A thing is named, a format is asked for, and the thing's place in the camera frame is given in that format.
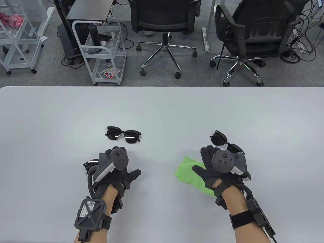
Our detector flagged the person's right hand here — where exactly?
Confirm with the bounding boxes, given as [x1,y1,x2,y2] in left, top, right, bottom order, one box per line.
[192,146,245,189]

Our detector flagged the person's left hand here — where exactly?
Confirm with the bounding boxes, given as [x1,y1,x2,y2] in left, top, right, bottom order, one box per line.
[92,146,141,206]

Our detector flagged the grey handheld controller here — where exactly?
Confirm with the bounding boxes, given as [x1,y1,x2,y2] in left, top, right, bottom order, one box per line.
[94,148,128,182]
[212,150,251,181]

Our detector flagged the green cleaning cloth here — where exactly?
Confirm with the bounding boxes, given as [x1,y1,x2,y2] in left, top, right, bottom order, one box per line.
[175,156,218,198]

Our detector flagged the black sunglasses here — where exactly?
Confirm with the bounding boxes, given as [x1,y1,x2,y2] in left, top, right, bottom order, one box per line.
[106,126,141,144]
[83,159,99,175]
[209,130,245,155]

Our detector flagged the person's right forearm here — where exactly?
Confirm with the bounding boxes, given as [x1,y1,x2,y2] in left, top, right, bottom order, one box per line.
[211,178,272,243]

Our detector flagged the black wrist sensor pack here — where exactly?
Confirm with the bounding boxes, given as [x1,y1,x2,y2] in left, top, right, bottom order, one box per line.
[230,198,276,238]
[74,197,112,241]

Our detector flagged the red and white packet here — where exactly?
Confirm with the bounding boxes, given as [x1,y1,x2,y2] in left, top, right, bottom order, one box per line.
[103,68,120,78]

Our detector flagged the white metal rolling cart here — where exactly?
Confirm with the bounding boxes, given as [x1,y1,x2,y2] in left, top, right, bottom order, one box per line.
[0,0,44,75]
[72,17,127,86]

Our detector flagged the white desk leg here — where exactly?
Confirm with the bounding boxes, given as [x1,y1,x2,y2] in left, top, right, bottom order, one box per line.
[37,7,55,37]
[202,0,216,53]

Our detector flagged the black bottle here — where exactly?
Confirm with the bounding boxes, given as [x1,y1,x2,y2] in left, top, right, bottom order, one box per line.
[88,24,102,53]

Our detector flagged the black computer tower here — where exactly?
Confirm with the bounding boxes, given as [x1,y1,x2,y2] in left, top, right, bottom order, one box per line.
[57,23,85,60]

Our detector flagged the black mesh office chair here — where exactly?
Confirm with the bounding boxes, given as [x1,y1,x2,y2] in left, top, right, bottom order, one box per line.
[129,0,201,79]
[210,0,308,87]

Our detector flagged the white power strip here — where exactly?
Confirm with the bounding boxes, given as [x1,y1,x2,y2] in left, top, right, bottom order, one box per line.
[294,40,307,53]

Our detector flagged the dark side table top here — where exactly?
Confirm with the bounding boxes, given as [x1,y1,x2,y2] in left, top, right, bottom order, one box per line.
[66,0,113,23]

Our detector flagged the pink cloth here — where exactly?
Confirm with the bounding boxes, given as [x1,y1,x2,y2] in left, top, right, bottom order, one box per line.
[0,12,26,28]

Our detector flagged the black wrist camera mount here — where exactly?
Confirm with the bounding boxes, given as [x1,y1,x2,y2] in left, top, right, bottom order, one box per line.
[111,191,124,215]
[215,181,229,210]

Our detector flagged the tangle of black cables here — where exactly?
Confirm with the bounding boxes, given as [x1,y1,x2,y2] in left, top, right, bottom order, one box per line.
[280,0,324,63]

